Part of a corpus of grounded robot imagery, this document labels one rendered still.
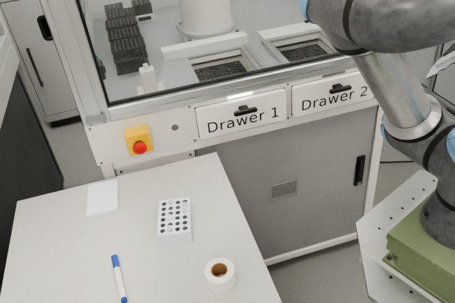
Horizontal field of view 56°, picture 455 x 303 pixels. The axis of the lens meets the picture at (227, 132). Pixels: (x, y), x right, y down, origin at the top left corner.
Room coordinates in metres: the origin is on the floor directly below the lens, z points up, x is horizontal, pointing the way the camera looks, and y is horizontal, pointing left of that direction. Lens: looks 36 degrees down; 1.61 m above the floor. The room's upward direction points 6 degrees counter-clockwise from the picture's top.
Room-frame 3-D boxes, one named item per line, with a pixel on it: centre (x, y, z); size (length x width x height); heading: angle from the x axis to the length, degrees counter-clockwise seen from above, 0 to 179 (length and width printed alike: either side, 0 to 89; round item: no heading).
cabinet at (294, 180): (1.59, 0.00, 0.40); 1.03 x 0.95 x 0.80; 102
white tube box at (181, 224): (0.78, 0.16, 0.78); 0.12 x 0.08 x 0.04; 1
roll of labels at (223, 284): (0.60, 0.05, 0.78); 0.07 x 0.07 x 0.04
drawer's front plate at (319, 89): (1.18, -0.36, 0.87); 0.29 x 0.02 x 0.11; 102
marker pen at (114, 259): (0.63, 0.29, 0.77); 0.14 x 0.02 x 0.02; 18
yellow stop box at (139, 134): (1.03, 0.27, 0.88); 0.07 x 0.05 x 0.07; 102
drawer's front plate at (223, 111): (1.11, -0.05, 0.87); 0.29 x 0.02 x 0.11; 102
